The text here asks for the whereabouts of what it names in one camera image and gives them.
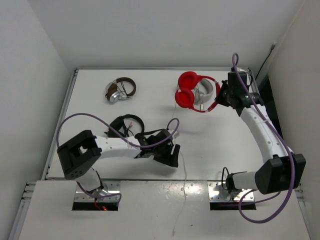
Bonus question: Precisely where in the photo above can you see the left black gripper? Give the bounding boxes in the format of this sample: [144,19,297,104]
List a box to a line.
[153,141,180,167]

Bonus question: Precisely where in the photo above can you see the white headphone cable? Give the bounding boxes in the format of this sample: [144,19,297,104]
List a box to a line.
[171,103,189,236]

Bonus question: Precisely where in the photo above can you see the red headphones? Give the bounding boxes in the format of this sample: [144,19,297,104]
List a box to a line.
[174,71,221,113]

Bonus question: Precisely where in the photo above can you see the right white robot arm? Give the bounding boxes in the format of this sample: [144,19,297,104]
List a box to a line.
[215,71,306,195]

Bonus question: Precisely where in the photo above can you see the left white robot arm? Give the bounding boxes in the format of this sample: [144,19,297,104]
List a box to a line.
[57,128,180,200]

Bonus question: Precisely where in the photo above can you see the white grey headphones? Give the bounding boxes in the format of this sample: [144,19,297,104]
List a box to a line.
[192,78,214,105]

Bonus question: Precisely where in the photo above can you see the black headphones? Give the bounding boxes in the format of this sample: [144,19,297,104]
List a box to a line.
[104,114,145,138]

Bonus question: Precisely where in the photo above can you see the brown silver headphones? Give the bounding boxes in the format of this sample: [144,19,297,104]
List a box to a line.
[105,77,137,104]

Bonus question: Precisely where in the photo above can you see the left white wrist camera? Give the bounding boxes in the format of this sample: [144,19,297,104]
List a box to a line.
[168,129,180,140]

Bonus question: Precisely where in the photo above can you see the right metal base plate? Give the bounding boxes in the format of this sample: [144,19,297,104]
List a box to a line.
[207,181,251,203]

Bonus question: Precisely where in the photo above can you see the metal base plate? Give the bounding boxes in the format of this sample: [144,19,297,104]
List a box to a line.
[207,181,251,203]
[74,180,122,204]

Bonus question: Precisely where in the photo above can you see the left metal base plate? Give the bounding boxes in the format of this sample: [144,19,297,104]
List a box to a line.
[74,180,122,204]

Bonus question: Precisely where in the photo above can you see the black wall cable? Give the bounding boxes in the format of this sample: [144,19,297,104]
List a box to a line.
[256,42,277,81]

